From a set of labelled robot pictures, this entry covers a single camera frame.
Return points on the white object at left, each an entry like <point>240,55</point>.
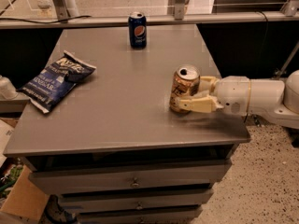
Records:
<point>7,89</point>

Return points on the orange soda can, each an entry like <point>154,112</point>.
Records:
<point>186,82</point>

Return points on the blue Pepsi can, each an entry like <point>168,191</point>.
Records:
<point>137,24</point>

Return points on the grey drawer cabinet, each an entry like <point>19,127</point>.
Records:
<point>112,150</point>

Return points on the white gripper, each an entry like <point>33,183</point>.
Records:
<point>232,92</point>

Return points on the blue chip bag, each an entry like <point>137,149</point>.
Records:
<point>55,81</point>

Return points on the cardboard box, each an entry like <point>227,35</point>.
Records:
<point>25,204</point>

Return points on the metal railing frame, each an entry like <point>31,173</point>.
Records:
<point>17,14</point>

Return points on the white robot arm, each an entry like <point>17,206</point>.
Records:
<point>275,100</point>

